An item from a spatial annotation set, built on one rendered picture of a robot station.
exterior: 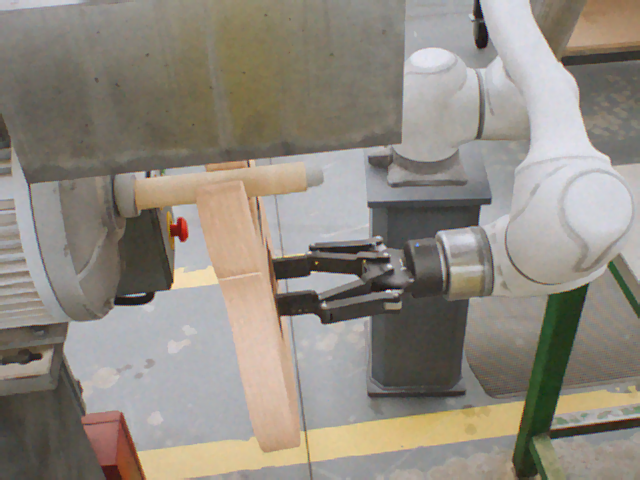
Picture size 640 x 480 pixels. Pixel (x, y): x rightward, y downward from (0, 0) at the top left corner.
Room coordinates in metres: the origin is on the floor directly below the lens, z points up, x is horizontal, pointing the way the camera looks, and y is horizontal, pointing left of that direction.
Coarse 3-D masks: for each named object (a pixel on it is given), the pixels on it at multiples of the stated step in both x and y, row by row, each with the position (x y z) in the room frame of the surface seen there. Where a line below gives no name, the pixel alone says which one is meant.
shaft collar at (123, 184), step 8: (120, 176) 0.65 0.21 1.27; (128, 176) 0.65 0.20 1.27; (120, 184) 0.63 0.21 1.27; (128, 184) 0.63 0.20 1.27; (120, 192) 0.63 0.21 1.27; (128, 192) 0.63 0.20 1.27; (120, 200) 0.62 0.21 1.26; (128, 200) 0.62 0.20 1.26; (120, 208) 0.62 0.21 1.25; (128, 208) 0.62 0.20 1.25; (136, 208) 0.62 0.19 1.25; (120, 216) 0.62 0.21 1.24; (128, 216) 0.62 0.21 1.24; (136, 216) 0.63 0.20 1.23
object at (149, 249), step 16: (144, 176) 0.86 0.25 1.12; (160, 176) 0.94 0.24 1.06; (128, 224) 0.83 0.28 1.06; (144, 224) 0.83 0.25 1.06; (160, 224) 0.84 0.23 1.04; (128, 240) 0.83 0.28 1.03; (144, 240) 0.83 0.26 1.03; (160, 240) 0.83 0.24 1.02; (128, 256) 0.83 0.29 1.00; (144, 256) 0.83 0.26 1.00; (160, 256) 0.83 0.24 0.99; (128, 272) 0.82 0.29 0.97; (144, 272) 0.83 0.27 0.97; (160, 272) 0.83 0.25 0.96; (128, 288) 0.82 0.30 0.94; (144, 288) 0.83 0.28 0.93; (160, 288) 0.83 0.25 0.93; (128, 304) 0.85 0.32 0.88; (144, 304) 0.86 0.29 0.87
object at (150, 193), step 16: (176, 176) 0.65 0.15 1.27; (192, 176) 0.65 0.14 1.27; (208, 176) 0.65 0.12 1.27; (224, 176) 0.65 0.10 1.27; (240, 176) 0.65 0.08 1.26; (256, 176) 0.65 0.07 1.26; (272, 176) 0.65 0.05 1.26; (288, 176) 0.65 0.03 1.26; (304, 176) 0.65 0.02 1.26; (144, 192) 0.63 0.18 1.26; (160, 192) 0.63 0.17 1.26; (176, 192) 0.63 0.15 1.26; (192, 192) 0.63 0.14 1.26; (256, 192) 0.64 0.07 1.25; (272, 192) 0.64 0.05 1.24; (288, 192) 0.65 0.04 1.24; (144, 208) 0.63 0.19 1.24
